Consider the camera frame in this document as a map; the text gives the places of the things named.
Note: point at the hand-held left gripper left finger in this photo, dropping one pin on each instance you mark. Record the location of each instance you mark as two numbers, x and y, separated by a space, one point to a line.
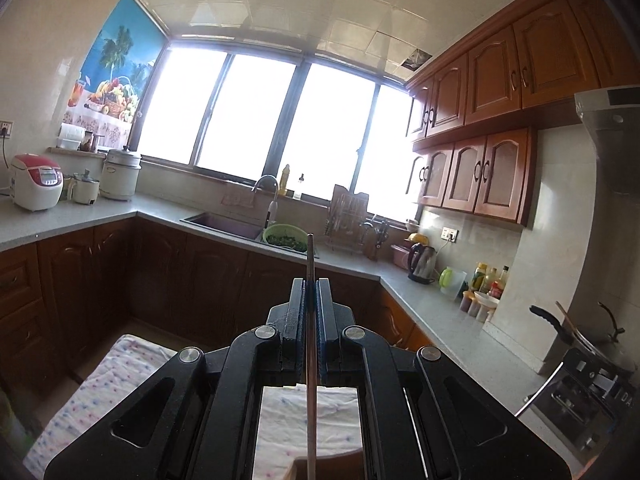
303 312

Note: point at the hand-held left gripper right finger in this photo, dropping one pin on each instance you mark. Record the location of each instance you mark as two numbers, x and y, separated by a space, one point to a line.
324 312

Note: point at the dark chopstick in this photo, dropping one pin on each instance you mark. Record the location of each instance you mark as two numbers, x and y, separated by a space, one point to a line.
310 260

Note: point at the stainless steel stove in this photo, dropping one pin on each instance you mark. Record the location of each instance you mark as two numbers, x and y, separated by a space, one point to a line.
537 390

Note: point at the green colander with greens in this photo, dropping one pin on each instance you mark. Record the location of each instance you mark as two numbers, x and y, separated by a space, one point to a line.
284 237

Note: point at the wooden spatula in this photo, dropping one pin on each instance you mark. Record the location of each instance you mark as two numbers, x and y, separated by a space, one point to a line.
567 320

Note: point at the knife block with knives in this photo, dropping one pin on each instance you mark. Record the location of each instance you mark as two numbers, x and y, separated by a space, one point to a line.
374 242

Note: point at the pink container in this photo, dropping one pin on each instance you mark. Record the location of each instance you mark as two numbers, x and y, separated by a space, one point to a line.
400 257

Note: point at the steel electric kettle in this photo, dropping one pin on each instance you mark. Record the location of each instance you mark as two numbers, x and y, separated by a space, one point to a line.
422 265

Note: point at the kitchen sink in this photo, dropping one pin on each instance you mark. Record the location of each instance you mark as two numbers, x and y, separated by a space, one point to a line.
225 224

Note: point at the chrome sink faucet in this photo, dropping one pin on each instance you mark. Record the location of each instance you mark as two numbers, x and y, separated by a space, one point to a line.
272 195

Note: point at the clear bottle with dark cap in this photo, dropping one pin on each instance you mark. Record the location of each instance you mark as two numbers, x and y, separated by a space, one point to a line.
298 189

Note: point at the grey mortar bowl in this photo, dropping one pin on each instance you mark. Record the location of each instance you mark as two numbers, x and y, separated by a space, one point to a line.
414 225

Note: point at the yellow detergent bottle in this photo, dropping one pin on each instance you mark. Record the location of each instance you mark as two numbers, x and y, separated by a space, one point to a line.
285 182

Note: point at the white pitcher with green lid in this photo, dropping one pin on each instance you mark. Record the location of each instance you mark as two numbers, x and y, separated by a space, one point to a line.
452 284

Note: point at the spice jar set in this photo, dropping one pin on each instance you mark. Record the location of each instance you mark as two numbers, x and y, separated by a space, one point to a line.
480 306

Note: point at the dark sauce bottle red label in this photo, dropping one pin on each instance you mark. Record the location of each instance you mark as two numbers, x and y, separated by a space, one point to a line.
497 285

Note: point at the wooden base cabinets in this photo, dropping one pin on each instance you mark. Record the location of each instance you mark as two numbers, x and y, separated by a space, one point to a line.
150 280

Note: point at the yellow capped condiment bottle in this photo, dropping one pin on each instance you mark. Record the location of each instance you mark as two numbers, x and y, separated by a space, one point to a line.
478 277

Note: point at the white floral tablecloth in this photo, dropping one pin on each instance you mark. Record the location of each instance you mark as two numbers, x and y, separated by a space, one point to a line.
100 390

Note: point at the large white steamer pot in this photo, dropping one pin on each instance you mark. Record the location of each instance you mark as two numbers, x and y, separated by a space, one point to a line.
120 175

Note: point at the small white electric cooker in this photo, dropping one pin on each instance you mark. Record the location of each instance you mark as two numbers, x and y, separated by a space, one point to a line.
84 189

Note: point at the range hood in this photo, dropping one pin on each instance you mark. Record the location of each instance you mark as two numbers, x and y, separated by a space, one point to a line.
612 135

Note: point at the small dark jar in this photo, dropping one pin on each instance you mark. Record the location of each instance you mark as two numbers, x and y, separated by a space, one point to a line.
92 144

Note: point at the red and white rice cooker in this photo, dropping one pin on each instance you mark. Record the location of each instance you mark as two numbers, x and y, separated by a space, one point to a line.
35 182

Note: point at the tropical fruit print window blind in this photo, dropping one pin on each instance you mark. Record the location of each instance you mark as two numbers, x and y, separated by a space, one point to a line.
120 60

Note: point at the wall socket with plug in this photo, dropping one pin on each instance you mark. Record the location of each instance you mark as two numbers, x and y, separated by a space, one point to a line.
450 234
5 129

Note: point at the window frame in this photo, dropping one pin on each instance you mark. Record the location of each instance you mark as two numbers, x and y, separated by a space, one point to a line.
297 110

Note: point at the wooden wall cabinets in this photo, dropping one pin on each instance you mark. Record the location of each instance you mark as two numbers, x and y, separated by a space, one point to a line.
495 110

